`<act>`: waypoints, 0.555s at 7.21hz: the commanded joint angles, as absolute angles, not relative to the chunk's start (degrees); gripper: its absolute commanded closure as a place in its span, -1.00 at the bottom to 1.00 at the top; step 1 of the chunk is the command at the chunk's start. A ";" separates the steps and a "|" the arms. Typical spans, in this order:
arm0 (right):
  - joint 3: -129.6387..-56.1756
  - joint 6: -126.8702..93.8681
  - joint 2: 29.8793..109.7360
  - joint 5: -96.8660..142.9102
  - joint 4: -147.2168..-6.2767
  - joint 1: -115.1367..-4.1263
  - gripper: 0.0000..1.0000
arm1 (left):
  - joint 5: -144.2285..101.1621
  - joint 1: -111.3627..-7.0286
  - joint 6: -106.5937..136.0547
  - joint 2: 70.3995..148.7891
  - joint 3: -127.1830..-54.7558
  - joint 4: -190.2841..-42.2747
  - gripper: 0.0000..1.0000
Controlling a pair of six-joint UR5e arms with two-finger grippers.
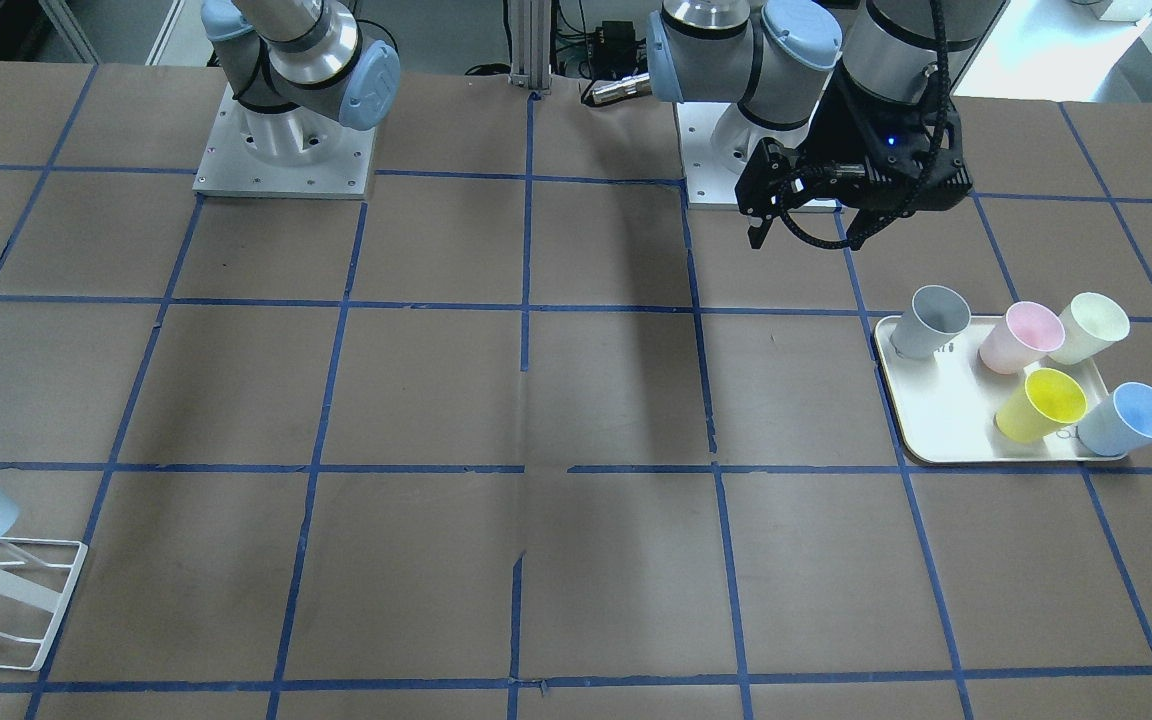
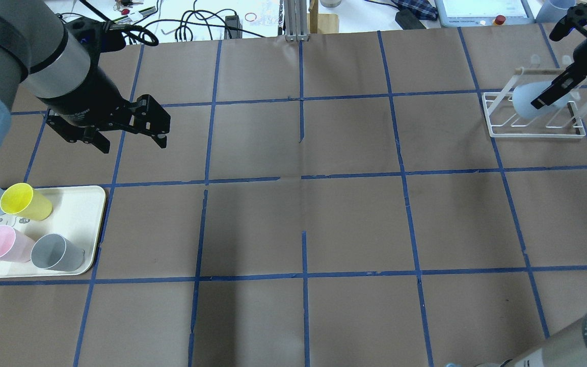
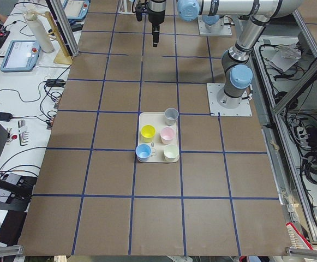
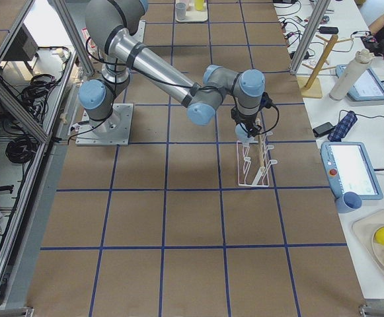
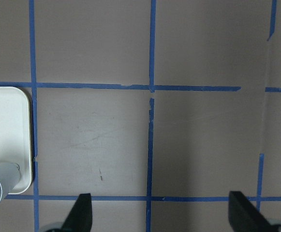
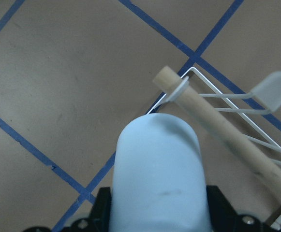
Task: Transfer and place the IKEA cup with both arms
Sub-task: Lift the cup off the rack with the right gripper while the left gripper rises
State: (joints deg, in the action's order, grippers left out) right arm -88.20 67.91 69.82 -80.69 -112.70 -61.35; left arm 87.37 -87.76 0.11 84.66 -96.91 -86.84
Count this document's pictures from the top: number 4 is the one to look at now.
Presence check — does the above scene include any wooden mug tree stand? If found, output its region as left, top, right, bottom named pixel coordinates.
left=297, top=34, right=352, bottom=98

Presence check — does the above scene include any blue teach pendant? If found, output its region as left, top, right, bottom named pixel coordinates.
left=320, top=142, right=383, bottom=213
left=346, top=67, right=384, bottom=102

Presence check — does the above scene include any light blue cup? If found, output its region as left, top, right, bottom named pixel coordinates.
left=235, top=123, right=254, bottom=143

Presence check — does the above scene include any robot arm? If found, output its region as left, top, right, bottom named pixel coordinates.
left=85, top=1, right=268, bottom=143

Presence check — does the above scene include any aluminium frame post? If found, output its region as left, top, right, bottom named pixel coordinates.
left=289, top=0, right=330, bottom=75

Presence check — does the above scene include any beige plate tray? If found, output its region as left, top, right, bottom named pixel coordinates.
left=352, top=208, right=384, bottom=275

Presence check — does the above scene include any grey cup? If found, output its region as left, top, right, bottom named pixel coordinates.
left=175, top=2, right=187, bottom=20

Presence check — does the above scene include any white wire cup rack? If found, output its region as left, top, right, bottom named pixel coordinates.
left=236, top=131, right=278, bottom=188

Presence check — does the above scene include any blue teach pendant near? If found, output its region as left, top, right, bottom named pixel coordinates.
left=320, top=142, right=383, bottom=213

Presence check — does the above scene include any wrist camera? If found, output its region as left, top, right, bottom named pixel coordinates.
left=260, top=92, right=276, bottom=109

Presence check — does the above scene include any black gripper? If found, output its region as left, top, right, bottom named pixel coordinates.
left=231, top=108, right=261, bottom=137

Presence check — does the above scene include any blue teach pendant far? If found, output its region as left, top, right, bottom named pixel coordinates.
left=346, top=67, right=384, bottom=102

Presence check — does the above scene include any plaid pouch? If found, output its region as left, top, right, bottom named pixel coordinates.
left=327, top=111, right=358, bottom=142

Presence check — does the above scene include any black power adapter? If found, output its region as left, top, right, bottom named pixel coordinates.
left=312, top=122, right=335, bottom=138

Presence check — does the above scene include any yellow cup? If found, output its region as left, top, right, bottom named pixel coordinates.
left=194, top=0, right=205, bottom=12

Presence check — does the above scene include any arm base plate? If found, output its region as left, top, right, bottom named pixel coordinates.
left=75, top=104, right=134, bottom=146

